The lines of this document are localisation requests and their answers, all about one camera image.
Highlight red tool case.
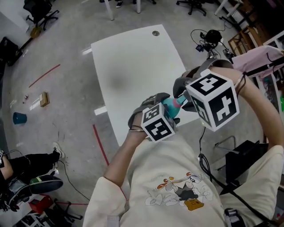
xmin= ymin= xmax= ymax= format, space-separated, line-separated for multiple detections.
xmin=28 ymin=196 xmax=53 ymax=214

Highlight gray backpack shoulder strap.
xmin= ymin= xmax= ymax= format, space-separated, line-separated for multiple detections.
xmin=224 ymin=207 xmax=246 ymax=227
xmin=106 ymin=215 xmax=122 ymax=227

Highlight small brown cardboard box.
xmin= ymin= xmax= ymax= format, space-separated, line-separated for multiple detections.
xmin=29 ymin=26 xmax=43 ymax=39

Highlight flat brown cardboard box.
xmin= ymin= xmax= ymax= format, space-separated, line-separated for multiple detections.
xmin=39 ymin=91 xmax=50 ymax=108

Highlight black folding stand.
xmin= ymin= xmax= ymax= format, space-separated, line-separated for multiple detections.
xmin=52 ymin=198 xmax=84 ymax=223

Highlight black equipment case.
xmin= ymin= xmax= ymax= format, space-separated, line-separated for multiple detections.
xmin=0 ymin=36 xmax=20 ymax=67

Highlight black office chair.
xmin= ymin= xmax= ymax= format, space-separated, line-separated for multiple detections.
xmin=176 ymin=0 xmax=214 ymax=16
xmin=23 ymin=0 xmax=60 ymax=31

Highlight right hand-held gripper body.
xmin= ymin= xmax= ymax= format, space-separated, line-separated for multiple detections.
xmin=183 ymin=59 xmax=241 ymax=133

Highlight dark wrist band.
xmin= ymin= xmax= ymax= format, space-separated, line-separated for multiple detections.
xmin=234 ymin=71 xmax=249 ymax=94
xmin=128 ymin=124 xmax=144 ymax=133

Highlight teal plastic bottle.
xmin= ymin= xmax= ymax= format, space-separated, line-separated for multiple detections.
xmin=161 ymin=97 xmax=181 ymax=119

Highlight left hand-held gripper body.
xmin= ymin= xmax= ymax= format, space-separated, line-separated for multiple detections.
xmin=128 ymin=94 xmax=176 ymax=143

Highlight person's cream printed t-shirt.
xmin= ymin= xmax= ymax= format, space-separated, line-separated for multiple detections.
xmin=82 ymin=133 xmax=284 ymax=227

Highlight gray plastic chair seat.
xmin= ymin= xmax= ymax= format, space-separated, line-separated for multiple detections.
xmin=28 ymin=175 xmax=64 ymax=194

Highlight thin black power cable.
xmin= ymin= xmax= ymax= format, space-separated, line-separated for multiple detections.
xmin=57 ymin=159 xmax=91 ymax=201

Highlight black cart bar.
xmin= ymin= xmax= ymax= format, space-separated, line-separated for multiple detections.
xmin=246 ymin=58 xmax=284 ymax=77

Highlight tangled black cables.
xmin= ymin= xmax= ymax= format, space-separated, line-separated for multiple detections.
xmin=190 ymin=28 xmax=226 ymax=58

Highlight black round bag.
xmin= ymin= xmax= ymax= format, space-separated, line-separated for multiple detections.
xmin=205 ymin=29 xmax=222 ymax=43

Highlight white storage shelf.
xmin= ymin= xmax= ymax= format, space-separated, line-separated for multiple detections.
xmin=12 ymin=209 xmax=48 ymax=227

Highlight white shelf with toys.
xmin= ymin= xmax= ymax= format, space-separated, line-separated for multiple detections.
xmin=257 ymin=31 xmax=284 ymax=116

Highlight wooden frame crate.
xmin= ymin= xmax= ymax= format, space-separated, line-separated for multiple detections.
xmin=228 ymin=25 xmax=266 ymax=57

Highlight person's left forearm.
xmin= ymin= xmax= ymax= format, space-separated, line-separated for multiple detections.
xmin=103 ymin=129 xmax=151 ymax=189

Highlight person's right forearm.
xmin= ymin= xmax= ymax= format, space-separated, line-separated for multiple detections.
xmin=209 ymin=66 xmax=280 ymax=151

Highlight teal plastic bucket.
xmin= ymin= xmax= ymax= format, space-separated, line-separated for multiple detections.
xmin=12 ymin=111 xmax=28 ymax=125

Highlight white office desk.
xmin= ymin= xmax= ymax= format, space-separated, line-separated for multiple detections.
xmin=213 ymin=0 xmax=241 ymax=16
xmin=103 ymin=0 xmax=142 ymax=22

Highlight thick black cable bundle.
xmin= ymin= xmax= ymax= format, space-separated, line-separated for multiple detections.
xmin=198 ymin=126 xmax=276 ymax=224

